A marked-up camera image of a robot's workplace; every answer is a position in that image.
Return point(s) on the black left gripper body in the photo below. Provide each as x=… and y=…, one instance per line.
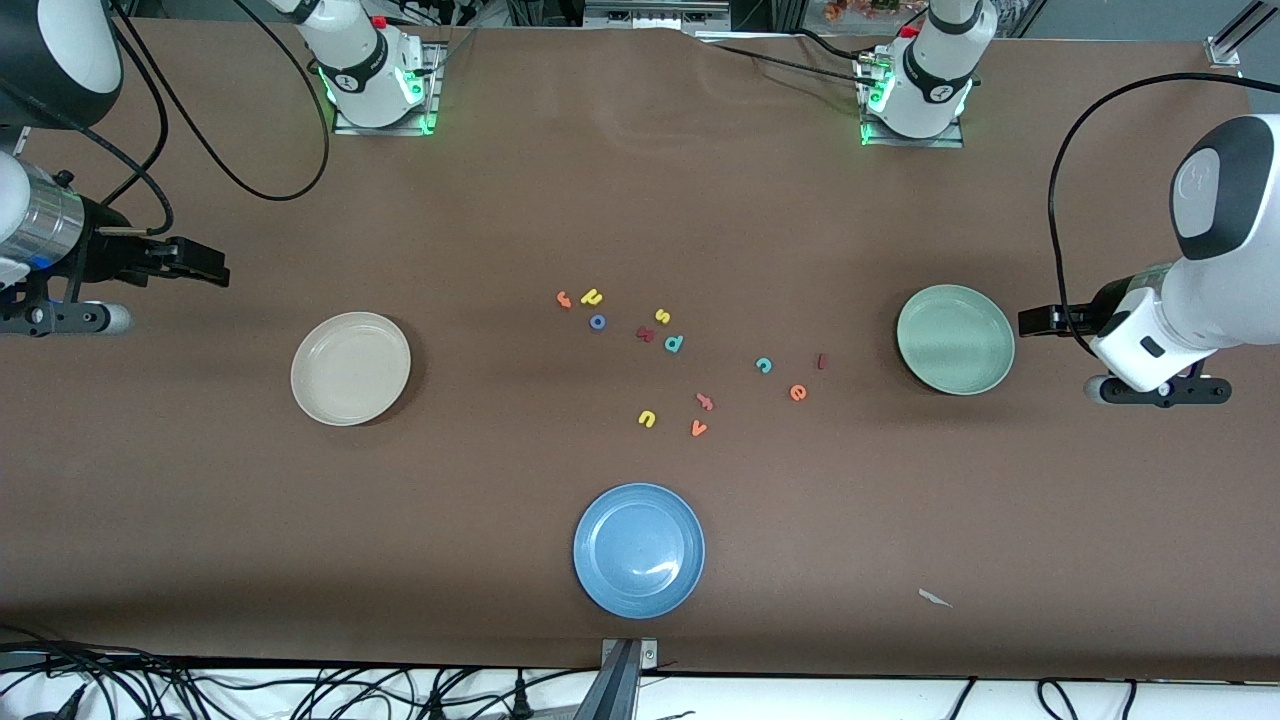
x=1098, y=303

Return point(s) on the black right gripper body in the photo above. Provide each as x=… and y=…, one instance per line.
x=108, y=252

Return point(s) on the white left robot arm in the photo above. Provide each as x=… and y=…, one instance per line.
x=1230, y=300

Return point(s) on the green plate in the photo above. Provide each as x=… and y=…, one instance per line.
x=955, y=365

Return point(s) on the beige plate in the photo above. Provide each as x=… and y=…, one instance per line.
x=350, y=385

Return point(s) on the white paper scrap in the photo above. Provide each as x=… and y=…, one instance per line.
x=933, y=598

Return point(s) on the brown paper table cover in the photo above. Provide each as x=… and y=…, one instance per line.
x=800, y=500

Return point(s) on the orange dried flowers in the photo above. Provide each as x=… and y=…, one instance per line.
x=860, y=8

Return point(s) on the blue plate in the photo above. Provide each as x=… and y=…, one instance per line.
x=640, y=550

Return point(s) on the black power plug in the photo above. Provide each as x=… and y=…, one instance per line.
x=520, y=703
x=435, y=708

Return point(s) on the grey metal box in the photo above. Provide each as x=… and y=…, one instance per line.
x=655, y=12

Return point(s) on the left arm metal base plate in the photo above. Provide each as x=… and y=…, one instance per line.
x=945, y=143

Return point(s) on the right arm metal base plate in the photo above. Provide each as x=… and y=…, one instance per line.
x=380, y=130

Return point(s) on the aluminium profile with corner bracket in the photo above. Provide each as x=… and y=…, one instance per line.
x=1225, y=50

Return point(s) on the metal camera post with bracket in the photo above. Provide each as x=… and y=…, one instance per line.
x=620, y=690

